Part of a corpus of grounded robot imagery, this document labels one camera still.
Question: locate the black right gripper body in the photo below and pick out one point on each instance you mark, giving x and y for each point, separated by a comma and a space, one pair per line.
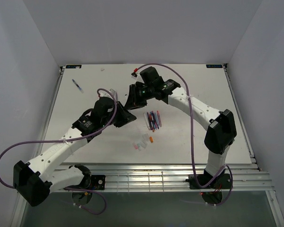
146, 91

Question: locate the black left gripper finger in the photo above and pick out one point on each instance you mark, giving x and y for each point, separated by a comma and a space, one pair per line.
120, 122
122, 112

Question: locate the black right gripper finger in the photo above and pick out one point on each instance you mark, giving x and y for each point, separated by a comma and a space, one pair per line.
131, 98
136, 104

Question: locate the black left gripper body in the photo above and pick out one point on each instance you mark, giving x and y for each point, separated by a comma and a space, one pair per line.
105, 120

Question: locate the purple gel pen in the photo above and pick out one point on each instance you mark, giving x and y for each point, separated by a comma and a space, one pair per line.
149, 121

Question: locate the light blue gel pen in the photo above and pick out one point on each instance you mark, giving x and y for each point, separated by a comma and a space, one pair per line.
153, 120

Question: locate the orange red gel pen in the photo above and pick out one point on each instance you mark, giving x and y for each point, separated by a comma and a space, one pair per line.
151, 122

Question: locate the clear pen cap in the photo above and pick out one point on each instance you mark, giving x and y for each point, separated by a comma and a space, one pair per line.
145, 137
144, 144
140, 145

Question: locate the pink pen cap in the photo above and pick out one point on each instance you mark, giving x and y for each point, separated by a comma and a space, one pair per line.
135, 146

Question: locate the violet pen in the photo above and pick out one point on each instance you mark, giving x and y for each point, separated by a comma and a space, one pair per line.
114, 93

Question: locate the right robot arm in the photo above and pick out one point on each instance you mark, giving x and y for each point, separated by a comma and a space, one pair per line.
219, 125

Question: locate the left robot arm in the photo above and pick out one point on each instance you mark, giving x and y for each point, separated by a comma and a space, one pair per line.
36, 179

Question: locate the blue pen far left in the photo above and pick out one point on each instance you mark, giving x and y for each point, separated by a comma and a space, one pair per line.
78, 86

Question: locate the aluminium frame rail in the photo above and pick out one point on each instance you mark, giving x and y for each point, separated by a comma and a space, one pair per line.
172, 178

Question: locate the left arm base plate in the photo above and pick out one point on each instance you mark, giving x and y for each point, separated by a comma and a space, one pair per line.
91, 182

